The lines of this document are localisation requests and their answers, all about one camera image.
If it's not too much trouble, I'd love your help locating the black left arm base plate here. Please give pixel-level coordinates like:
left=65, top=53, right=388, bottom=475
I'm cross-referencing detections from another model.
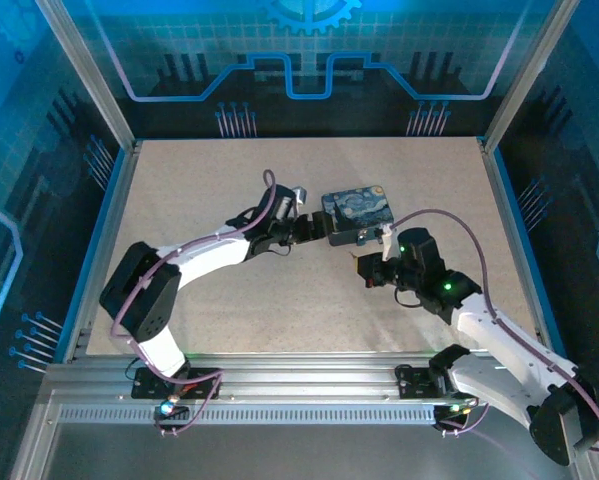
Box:
left=131, top=366, right=224, bottom=401

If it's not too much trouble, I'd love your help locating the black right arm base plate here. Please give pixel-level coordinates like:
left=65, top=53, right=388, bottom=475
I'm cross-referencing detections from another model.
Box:
left=394, top=363, right=480, bottom=401

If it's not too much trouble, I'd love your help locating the slotted grey cable duct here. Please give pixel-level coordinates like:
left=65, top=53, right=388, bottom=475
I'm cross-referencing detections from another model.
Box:
left=57, top=405, right=438, bottom=426

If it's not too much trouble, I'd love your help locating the black connector with lights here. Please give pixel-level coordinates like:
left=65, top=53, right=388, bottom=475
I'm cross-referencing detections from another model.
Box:
left=153, top=394, right=190, bottom=426
left=432, top=399, right=480, bottom=434

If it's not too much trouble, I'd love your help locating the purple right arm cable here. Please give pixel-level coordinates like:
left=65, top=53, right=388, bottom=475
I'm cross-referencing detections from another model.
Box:
left=387, top=208, right=599, bottom=455

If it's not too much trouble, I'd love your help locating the aluminium front frame rail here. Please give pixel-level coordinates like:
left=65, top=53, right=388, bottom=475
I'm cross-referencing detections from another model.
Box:
left=43, top=351, right=580, bottom=417

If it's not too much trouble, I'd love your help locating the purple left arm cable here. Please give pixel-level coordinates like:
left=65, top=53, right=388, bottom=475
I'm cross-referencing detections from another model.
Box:
left=109, top=168, right=278, bottom=437

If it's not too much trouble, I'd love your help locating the aluminium frame post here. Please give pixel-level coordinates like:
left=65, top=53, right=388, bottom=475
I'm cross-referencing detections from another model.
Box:
left=483, top=0, right=583, bottom=151
left=34, top=0, right=143, bottom=151

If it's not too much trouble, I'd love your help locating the starry night painted tin box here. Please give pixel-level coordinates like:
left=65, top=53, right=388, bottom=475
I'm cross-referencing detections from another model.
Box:
left=321, top=184, right=396, bottom=249

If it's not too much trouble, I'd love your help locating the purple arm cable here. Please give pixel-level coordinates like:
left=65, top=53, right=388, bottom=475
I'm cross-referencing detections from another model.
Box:
left=109, top=168, right=278, bottom=437
left=387, top=208, right=599, bottom=455

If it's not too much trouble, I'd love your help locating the aluminium side frame rail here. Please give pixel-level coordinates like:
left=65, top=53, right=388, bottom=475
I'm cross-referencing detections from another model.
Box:
left=61, top=139, right=144, bottom=364
left=477, top=137, right=555, bottom=351

